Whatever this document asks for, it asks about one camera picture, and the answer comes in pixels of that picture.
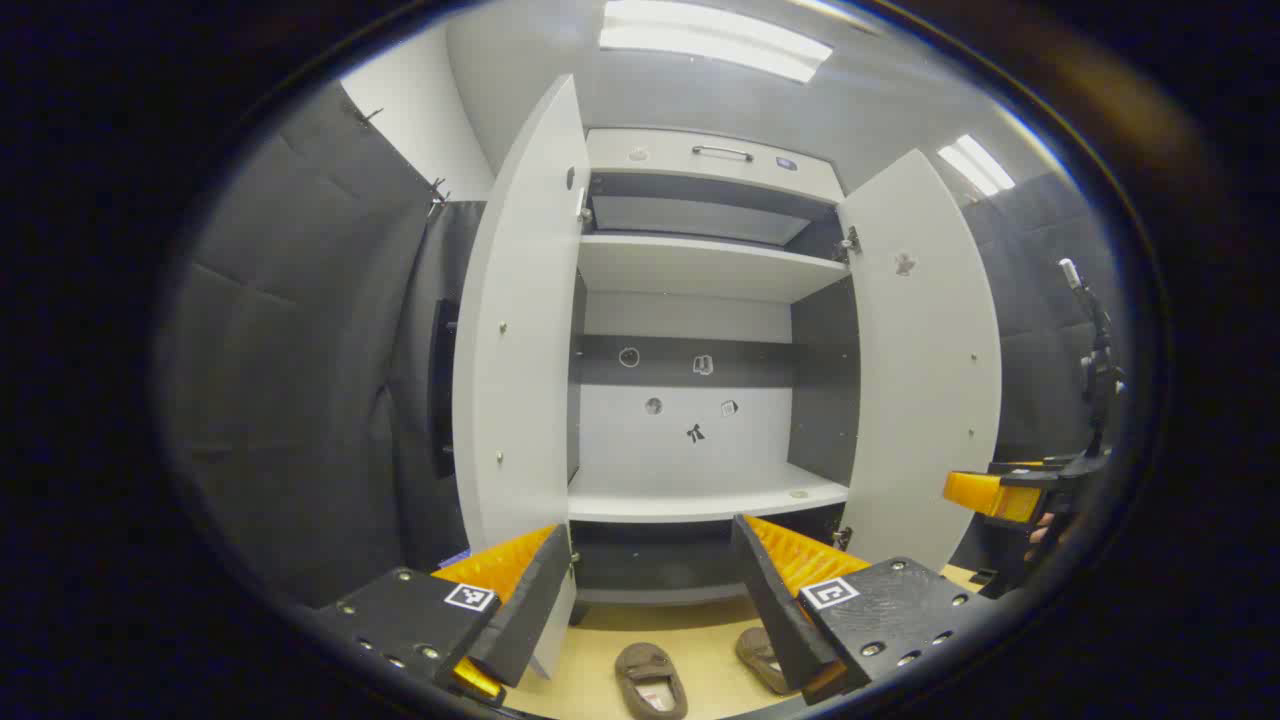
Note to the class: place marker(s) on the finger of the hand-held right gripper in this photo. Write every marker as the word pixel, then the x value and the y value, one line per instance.
pixel 985 493

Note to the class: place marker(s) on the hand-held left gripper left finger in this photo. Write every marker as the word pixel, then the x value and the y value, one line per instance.
pixel 535 610

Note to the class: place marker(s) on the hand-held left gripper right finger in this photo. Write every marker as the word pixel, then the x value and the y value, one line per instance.
pixel 775 610

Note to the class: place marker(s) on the brown slipper shoe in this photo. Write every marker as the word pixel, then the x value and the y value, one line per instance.
pixel 755 650
pixel 640 665

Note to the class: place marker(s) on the white shoe cabinet door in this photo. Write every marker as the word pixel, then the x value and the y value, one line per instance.
pixel 920 400
pixel 520 350

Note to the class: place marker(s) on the white shoe cabinet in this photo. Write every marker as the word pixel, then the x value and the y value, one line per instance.
pixel 690 265

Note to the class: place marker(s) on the ceiling light panel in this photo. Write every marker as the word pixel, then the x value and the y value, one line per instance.
pixel 978 165
pixel 710 40

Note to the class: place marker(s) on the black backdrop cloth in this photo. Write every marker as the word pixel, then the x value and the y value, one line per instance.
pixel 300 350

